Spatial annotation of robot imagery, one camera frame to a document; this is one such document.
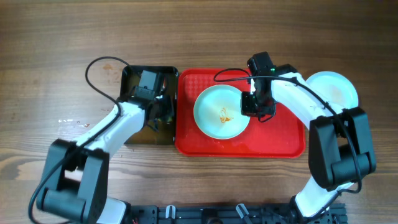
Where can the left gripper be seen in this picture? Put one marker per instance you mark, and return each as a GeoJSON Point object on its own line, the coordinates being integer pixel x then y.
{"type": "Point", "coordinates": [168, 111]}

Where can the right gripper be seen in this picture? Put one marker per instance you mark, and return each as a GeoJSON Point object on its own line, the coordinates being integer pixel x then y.
{"type": "Point", "coordinates": [247, 109]}

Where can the white plate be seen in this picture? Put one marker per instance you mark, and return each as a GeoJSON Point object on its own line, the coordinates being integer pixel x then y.
{"type": "Point", "coordinates": [335, 87]}
{"type": "Point", "coordinates": [217, 112]}

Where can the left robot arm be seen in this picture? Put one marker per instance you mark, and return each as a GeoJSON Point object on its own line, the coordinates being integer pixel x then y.
{"type": "Point", "coordinates": [74, 182]}

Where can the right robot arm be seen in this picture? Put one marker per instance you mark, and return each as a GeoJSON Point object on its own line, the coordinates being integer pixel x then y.
{"type": "Point", "coordinates": [340, 147]}

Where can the black water tray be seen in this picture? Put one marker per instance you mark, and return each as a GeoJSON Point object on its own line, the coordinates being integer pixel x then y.
{"type": "Point", "coordinates": [153, 132]}

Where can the red plastic tray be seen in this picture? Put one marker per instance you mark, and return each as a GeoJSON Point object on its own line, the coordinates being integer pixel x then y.
{"type": "Point", "coordinates": [283, 136]}

